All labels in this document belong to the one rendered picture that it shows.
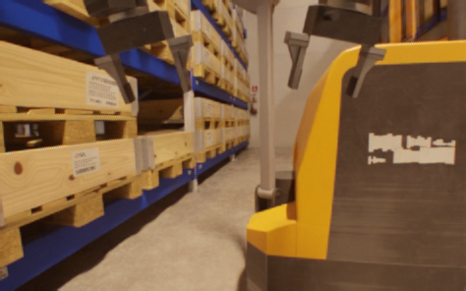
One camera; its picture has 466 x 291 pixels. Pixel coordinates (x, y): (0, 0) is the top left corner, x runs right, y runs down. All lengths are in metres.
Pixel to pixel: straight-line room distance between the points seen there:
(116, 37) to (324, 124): 0.55
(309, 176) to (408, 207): 0.29
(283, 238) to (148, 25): 0.66
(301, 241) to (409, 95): 0.51
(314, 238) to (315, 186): 0.16
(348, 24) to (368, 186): 0.45
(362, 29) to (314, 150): 0.34
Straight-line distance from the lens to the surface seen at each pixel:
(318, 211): 0.74
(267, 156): 0.95
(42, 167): 1.02
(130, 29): 0.49
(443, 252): 0.90
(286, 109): 6.31
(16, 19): 1.14
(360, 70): 0.54
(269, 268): 0.84
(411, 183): 0.79
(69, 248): 1.25
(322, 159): 0.71
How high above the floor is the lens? 0.69
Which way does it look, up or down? 6 degrees down
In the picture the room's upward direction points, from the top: 2 degrees counter-clockwise
